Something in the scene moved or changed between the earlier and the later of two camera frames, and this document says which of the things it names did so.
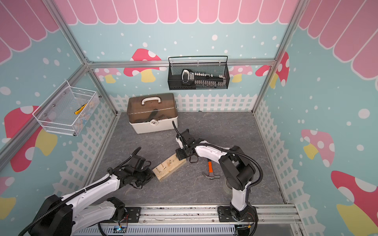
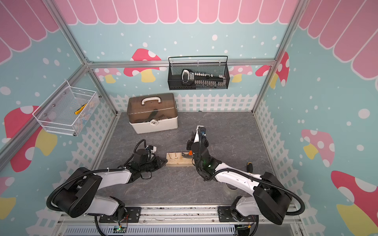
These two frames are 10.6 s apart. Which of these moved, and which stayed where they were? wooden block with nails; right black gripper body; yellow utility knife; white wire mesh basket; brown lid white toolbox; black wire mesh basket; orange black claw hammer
Moved: orange black claw hammer; right black gripper body; wooden block with nails
Stayed: yellow utility knife; brown lid white toolbox; white wire mesh basket; black wire mesh basket
